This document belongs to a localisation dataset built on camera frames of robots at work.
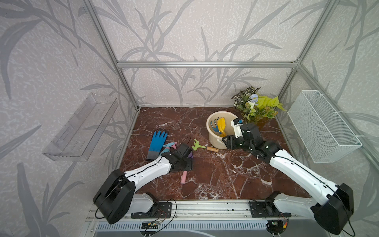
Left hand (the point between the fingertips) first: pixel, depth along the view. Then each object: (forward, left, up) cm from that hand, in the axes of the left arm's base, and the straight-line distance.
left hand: (190, 165), depth 85 cm
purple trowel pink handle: (-4, +3, -2) cm, 5 cm away
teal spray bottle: (+15, +12, -2) cm, 20 cm away
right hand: (+9, -19, +17) cm, 27 cm away
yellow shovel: (+25, -20, +8) cm, 33 cm away
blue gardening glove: (+15, +23, -3) cm, 27 cm away
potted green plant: (+28, -40, +19) cm, 52 cm away
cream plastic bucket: (+10, -15, +13) cm, 22 cm away
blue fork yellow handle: (+22, -16, +7) cm, 28 cm away
